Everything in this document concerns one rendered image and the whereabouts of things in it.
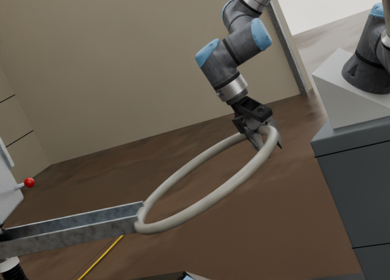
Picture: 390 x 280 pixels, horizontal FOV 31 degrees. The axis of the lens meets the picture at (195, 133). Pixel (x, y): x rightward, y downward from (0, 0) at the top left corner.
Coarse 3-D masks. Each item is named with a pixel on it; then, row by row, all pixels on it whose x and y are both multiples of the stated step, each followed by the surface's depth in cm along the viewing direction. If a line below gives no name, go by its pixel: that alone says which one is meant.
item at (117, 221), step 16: (112, 208) 207; (128, 208) 207; (32, 224) 211; (48, 224) 210; (64, 224) 210; (80, 224) 210; (96, 224) 197; (112, 224) 197; (128, 224) 197; (16, 240) 200; (32, 240) 200; (48, 240) 200; (64, 240) 199; (80, 240) 199; (96, 240) 199; (0, 256) 202
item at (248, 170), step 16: (272, 128) 194; (224, 144) 216; (272, 144) 184; (192, 160) 220; (256, 160) 178; (176, 176) 218; (240, 176) 175; (160, 192) 214; (224, 192) 174; (144, 208) 206; (192, 208) 175; (208, 208) 175; (144, 224) 188; (160, 224) 180; (176, 224) 177
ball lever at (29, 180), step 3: (27, 177) 209; (30, 177) 209; (24, 180) 209; (27, 180) 208; (30, 180) 208; (33, 180) 209; (21, 183) 209; (24, 183) 208; (27, 183) 208; (30, 183) 208; (33, 183) 209; (15, 186) 210; (18, 186) 209; (21, 186) 209; (24, 186) 209; (27, 186) 208; (30, 186) 208; (15, 189) 209; (18, 189) 210
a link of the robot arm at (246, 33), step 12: (240, 24) 200; (252, 24) 197; (228, 36) 200; (240, 36) 197; (252, 36) 195; (264, 36) 196; (228, 48) 197; (240, 48) 197; (252, 48) 197; (264, 48) 198; (240, 60) 199
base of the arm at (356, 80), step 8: (352, 56) 236; (360, 56) 230; (344, 64) 239; (352, 64) 233; (360, 64) 230; (368, 64) 229; (376, 64) 227; (344, 72) 236; (352, 72) 234; (360, 72) 230; (368, 72) 229; (376, 72) 229; (384, 72) 229; (352, 80) 232; (360, 80) 230; (368, 80) 230; (376, 80) 229; (384, 80) 230; (360, 88) 231; (368, 88) 230; (376, 88) 230; (384, 88) 231
